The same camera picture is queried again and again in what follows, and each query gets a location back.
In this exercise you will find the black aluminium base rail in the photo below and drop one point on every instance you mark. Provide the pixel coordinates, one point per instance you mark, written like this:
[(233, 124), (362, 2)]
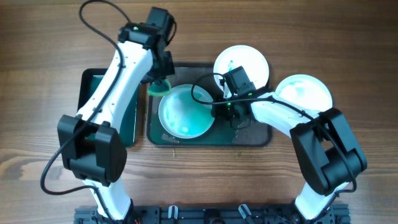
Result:
[(275, 213)]

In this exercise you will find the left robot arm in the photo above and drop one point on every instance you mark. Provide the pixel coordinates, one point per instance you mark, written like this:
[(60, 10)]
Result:
[(90, 144)]

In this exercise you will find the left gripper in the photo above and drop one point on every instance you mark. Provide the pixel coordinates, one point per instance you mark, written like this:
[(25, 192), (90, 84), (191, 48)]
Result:
[(160, 75)]

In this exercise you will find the green yellow sponge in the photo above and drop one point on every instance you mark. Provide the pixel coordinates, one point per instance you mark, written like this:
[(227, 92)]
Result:
[(159, 88)]

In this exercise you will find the large dark serving tray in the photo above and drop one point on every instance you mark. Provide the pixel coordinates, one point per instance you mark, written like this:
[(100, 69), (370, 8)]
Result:
[(221, 134)]

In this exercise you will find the small black water tray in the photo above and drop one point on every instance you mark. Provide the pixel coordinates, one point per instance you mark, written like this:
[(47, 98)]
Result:
[(90, 80)]

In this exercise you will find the grey white plate bottom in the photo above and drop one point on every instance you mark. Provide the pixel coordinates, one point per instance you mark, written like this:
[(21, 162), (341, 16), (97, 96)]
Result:
[(182, 116)]

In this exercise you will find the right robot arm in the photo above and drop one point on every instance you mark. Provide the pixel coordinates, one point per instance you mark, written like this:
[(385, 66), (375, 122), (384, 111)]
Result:
[(328, 153)]

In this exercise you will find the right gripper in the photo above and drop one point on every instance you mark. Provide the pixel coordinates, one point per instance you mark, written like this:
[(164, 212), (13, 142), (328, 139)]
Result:
[(232, 115)]

